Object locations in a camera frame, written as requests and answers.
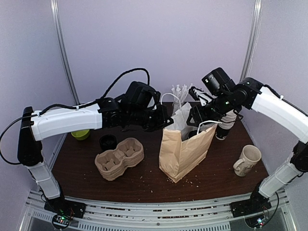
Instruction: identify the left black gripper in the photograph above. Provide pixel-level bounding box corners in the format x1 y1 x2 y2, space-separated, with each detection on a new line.
128 104 174 132

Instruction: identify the black plastic cup lid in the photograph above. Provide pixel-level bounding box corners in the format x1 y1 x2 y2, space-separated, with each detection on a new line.
188 130 197 139

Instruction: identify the brown paper takeout bag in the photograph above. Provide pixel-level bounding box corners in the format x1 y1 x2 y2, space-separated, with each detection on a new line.
158 92 222 184

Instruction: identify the brown pulp cup carrier stack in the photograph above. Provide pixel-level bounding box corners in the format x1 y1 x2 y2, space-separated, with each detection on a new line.
94 138 144 181

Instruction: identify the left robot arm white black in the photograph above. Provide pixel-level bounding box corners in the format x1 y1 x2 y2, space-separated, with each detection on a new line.
17 81 173 214

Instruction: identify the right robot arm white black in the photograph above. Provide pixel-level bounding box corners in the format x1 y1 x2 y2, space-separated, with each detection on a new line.
187 67 308 213

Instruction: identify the glass jar of straws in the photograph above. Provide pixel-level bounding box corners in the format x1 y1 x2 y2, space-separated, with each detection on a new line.
171 84 193 115

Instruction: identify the stack of paper cups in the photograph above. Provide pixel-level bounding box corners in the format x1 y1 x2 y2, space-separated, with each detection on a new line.
215 111 237 141

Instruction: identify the beige ceramic mug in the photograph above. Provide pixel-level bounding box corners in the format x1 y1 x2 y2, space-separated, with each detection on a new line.
233 145 262 177

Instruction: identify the green small bowl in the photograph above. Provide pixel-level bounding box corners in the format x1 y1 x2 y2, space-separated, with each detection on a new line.
71 129 90 141

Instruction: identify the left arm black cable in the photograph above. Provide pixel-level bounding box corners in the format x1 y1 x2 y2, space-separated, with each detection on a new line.
0 68 151 166

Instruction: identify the right aluminium frame post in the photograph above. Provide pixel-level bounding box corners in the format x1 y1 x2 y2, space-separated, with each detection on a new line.
238 0 263 82

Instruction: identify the aluminium frame post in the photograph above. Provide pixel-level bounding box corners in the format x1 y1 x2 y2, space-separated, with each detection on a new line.
50 0 80 104
238 0 263 82

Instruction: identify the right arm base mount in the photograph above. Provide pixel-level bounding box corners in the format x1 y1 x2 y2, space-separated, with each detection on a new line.
230 192 272 229

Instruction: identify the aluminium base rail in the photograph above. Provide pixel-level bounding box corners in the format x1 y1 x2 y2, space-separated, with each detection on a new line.
20 189 295 231

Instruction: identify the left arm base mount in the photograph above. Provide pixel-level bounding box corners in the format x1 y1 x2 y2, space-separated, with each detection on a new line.
41 194 86 231

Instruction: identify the left aluminium frame post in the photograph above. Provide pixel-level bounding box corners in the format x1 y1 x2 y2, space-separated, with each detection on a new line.
50 0 80 104

